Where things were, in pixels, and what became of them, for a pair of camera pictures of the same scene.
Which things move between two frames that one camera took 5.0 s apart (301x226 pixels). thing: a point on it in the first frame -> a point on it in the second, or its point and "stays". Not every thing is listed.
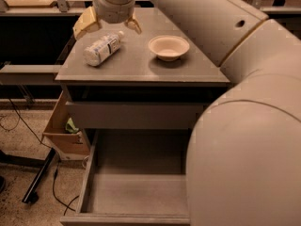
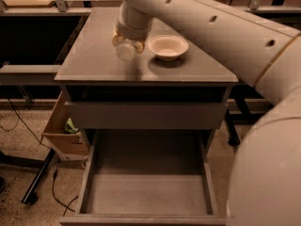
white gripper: (115, 14) -> (131, 34)
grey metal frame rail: (37, 74) stays
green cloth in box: (70, 126) stays
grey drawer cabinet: (138, 91) stays
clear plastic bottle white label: (102, 48) -> (126, 52)
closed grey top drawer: (134, 115) stays
